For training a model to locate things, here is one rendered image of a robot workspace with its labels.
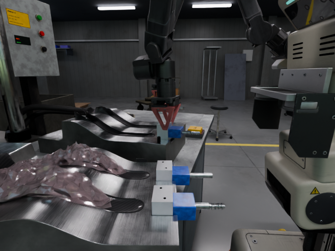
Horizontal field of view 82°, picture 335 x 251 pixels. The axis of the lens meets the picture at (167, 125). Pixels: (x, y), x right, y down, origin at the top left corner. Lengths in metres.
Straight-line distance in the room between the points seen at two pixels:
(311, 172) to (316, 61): 0.30
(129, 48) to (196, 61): 2.95
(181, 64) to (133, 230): 8.54
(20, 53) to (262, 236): 1.55
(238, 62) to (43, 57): 7.94
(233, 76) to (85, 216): 8.34
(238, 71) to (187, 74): 2.12
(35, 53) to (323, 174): 1.36
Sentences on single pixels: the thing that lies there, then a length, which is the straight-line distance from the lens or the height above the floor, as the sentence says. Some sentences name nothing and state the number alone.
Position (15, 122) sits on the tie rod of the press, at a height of 0.87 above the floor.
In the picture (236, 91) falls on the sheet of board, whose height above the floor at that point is 0.33.
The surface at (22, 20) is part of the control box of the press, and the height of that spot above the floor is 1.34.
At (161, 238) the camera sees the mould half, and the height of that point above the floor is 0.85.
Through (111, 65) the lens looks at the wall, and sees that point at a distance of 9.31.
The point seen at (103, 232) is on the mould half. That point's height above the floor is 0.86.
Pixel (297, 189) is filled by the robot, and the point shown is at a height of 0.78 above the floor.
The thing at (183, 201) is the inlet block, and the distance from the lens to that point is 0.37.
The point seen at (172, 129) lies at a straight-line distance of 0.59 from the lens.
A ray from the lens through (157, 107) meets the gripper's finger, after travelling 0.56.
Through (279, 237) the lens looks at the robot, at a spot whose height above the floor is 0.28.
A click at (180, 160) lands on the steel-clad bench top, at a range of 0.67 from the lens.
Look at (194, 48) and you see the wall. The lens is 8.83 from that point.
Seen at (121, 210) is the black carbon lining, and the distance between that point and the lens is 0.39.
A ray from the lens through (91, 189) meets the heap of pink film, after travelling 0.38.
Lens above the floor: 1.09
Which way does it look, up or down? 15 degrees down
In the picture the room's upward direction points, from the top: straight up
